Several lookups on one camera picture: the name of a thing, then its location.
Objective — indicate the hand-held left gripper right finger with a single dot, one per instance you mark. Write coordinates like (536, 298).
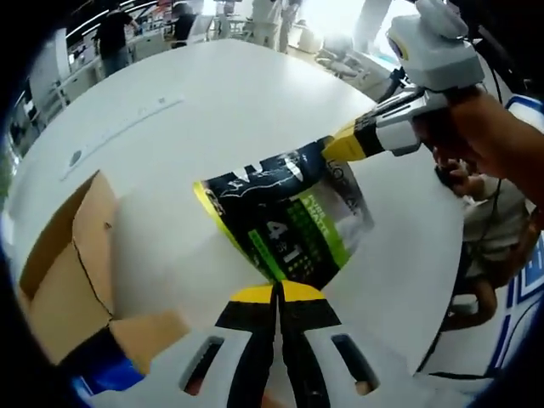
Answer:
(314, 314)

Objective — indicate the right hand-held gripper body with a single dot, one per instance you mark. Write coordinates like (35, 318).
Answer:
(438, 51)

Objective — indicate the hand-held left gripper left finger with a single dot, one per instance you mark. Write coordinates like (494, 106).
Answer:
(200, 382)

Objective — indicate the black green soft item packet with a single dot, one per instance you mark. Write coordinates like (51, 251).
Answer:
(272, 187)

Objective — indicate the brown cardboard shoe box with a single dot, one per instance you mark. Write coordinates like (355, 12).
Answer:
(59, 289)

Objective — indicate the person's right hand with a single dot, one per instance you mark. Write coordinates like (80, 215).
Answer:
(455, 127)

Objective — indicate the grey office chair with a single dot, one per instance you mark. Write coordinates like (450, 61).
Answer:
(340, 61)

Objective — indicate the white office chair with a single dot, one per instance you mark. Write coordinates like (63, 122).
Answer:
(200, 30)

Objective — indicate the blue white wall poster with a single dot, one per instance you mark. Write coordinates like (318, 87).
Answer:
(527, 280)

